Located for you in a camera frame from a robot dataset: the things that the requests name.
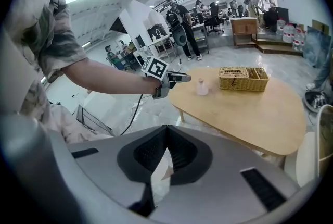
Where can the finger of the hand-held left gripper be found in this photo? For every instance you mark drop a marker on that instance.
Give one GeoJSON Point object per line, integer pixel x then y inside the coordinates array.
{"type": "Point", "coordinates": [182, 78]}

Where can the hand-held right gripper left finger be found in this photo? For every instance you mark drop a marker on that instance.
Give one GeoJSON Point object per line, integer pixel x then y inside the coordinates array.
{"type": "Point", "coordinates": [130, 156]}

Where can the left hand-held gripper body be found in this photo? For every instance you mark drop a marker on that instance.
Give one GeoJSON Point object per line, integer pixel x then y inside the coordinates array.
{"type": "Point", "coordinates": [156, 66]}

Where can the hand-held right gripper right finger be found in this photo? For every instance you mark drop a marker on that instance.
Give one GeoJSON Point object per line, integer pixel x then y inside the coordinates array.
{"type": "Point", "coordinates": [200, 157]}

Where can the small translucent pink container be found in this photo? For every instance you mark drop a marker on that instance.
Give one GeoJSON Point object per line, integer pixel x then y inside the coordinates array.
{"type": "Point", "coordinates": [202, 88]}

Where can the person's left forearm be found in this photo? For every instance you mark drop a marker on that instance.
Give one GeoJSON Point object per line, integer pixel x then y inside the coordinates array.
{"type": "Point", "coordinates": [112, 78]}

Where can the white work table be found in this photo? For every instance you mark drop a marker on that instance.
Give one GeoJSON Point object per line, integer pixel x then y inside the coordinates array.
{"type": "Point", "coordinates": [162, 47]}

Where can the metal cart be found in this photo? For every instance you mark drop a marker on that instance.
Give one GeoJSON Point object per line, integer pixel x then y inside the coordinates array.
{"type": "Point", "coordinates": [201, 38]}

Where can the light wooden low table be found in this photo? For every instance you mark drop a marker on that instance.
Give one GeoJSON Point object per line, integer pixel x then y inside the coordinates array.
{"type": "Point", "coordinates": [242, 118]}

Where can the wicker basket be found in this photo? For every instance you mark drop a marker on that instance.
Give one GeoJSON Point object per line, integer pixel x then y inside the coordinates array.
{"type": "Point", "coordinates": [243, 79]}

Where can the white box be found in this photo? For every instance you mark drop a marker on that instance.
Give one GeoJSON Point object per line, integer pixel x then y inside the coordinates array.
{"type": "Point", "coordinates": [100, 103]}

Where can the black office chair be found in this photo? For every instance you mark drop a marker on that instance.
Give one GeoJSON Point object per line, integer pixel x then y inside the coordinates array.
{"type": "Point", "coordinates": [214, 18]}

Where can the wooden cabinet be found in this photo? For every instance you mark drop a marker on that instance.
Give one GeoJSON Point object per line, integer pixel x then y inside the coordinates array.
{"type": "Point", "coordinates": [244, 31]}

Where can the wooden step platform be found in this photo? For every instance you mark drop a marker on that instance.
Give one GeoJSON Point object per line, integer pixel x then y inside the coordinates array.
{"type": "Point", "coordinates": [279, 47]}

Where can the white chair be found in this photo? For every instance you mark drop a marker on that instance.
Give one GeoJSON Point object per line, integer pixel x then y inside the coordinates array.
{"type": "Point", "coordinates": [309, 155]}

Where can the clear water jug red label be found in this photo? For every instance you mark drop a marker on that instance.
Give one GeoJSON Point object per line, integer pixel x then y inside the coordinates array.
{"type": "Point", "coordinates": [280, 26]}
{"type": "Point", "coordinates": [299, 39]}
{"type": "Point", "coordinates": [288, 32]}

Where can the person's camouflage shirt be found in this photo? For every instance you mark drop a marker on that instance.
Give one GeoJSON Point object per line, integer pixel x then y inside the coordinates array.
{"type": "Point", "coordinates": [39, 43]}

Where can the black round bin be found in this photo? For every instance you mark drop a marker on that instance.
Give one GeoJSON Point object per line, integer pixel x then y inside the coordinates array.
{"type": "Point", "coordinates": [316, 101]}

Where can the blue painted canvas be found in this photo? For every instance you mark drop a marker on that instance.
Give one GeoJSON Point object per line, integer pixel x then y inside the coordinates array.
{"type": "Point", "coordinates": [316, 45]}

